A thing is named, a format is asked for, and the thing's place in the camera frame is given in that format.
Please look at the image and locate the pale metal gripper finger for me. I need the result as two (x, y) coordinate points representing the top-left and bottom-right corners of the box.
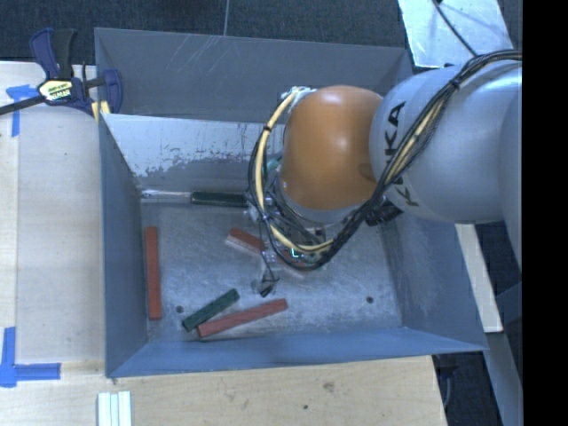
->
(250, 255), (269, 294)
(259, 258), (280, 299)

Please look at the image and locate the red-brown flat block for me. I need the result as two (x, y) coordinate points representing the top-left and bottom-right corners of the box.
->
(195, 297), (289, 339)
(225, 227), (268, 254)
(143, 225), (163, 321)

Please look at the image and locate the grey metal bin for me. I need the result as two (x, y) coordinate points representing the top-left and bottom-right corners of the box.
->
(93, 27), (490, 379)

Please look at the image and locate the pale wood board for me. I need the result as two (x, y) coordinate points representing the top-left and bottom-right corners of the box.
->
(14, 102), (107, 367)

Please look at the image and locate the black cylinder on white bracket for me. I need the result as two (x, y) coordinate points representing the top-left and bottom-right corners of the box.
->
(363, 201), (404, 228)

